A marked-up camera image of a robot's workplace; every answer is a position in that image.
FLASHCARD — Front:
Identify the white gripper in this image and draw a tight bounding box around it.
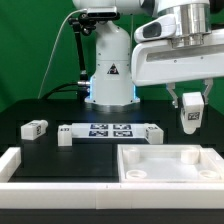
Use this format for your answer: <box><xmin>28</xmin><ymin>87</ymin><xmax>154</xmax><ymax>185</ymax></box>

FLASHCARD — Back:
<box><xmin>131</xmin><ymin>29</ymin><xmax>224</xmax><ymax>108</ymax></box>

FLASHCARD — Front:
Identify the white square tabletop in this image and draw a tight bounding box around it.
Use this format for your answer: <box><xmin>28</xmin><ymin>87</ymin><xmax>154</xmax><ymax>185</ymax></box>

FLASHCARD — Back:
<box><xmin>117</xmin><ymin>144</ymin><xmax>224</xmax><ymax>183</ymax></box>

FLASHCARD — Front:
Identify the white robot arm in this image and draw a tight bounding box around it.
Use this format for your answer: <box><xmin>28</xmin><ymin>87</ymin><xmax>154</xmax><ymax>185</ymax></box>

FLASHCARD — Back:
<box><xmin>72</xmin><ymin>0</ymin><xmax>224</xmax><ymax>111</ymax></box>

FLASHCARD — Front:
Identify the white U-shaped fence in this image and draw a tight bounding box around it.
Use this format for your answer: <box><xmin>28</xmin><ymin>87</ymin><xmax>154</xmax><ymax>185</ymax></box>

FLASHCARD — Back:
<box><xmin>0</xmin><ymin>147</ymin><xmax>224</xmax><ymax>209</ymax></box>

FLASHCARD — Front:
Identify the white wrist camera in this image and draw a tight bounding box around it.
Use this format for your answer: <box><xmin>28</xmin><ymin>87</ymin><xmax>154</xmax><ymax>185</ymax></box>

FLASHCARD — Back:
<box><xmin>134</xmin><ymin>14</ymin><xmax>177</xmax><ymax>43</ymax></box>

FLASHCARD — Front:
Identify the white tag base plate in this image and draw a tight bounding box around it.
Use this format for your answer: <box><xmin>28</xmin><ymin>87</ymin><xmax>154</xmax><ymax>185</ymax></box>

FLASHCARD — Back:
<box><xmin>72</xmin><ymin>123</ymin><xmax>145</xmax><ymax>138</ymax></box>

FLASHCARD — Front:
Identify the grey camera on stand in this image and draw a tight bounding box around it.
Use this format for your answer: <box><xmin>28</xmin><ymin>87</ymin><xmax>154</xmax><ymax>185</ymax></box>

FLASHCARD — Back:
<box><xmin>87</xmin><ymin>6</ymin><xmax>118</xmax><ymax>19</ymax></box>

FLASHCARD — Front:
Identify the black camera stand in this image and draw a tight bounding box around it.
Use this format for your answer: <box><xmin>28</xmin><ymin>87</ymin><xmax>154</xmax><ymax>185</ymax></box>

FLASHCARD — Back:
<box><xmin>68</xmin><ymin>13</ymin><xmax>96</xmax><ymax>102</ymax></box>

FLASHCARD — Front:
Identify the white camera cable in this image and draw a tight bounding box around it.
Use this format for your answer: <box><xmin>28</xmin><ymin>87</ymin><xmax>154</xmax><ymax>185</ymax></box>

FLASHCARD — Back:
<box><xmin>37</xmin><ymin>9</ymin><xmax>88</xmax><ymax>100</ymax></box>

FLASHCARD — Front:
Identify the black cable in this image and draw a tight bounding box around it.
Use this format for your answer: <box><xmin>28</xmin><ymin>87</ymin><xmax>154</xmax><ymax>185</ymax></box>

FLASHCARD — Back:
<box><xmin>41</xmin><ymin>81</ymin><xmax>81</xmax><ymax>100</ymax></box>

